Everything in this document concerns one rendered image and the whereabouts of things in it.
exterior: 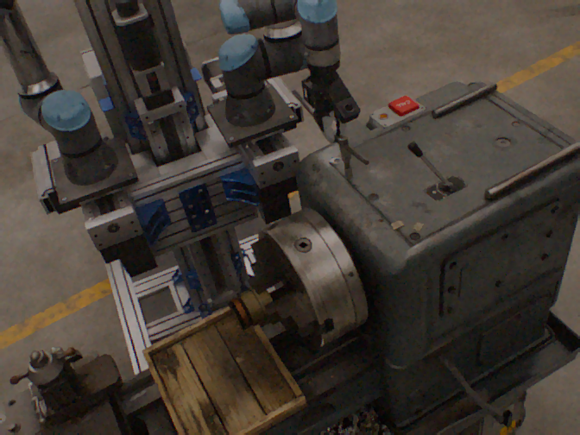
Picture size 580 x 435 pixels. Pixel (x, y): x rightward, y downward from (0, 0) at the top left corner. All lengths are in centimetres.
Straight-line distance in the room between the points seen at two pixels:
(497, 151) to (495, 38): 297
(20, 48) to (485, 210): 122
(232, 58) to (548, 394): 170
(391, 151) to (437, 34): 303
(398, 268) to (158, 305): 159
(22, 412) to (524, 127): 143
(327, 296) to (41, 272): 226
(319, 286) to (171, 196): 72
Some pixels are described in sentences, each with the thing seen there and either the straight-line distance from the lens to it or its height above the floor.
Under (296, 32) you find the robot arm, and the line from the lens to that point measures 182.
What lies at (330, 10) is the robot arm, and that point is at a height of 167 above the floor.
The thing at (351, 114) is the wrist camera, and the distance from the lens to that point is 136.
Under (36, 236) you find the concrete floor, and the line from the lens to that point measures 368.
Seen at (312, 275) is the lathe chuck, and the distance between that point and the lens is 140.
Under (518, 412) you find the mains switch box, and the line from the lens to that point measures 226.
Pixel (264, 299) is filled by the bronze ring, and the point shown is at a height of 111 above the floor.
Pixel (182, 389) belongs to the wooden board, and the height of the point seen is 89.
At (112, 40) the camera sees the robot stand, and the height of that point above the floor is 145.
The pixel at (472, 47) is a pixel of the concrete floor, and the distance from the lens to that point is 445.
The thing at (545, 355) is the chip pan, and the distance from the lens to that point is 210.
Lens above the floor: 227
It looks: 44 degrees down
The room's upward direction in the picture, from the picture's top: 11 degrees counter-clockwise
